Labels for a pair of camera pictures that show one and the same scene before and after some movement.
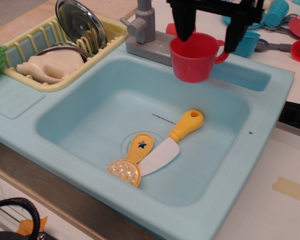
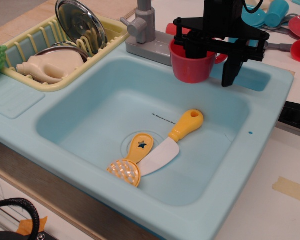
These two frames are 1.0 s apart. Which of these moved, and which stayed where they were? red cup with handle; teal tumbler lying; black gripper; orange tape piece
Moved: black gripper
Stayed: teal tumbler lying; orange tape piece; red cup with handle
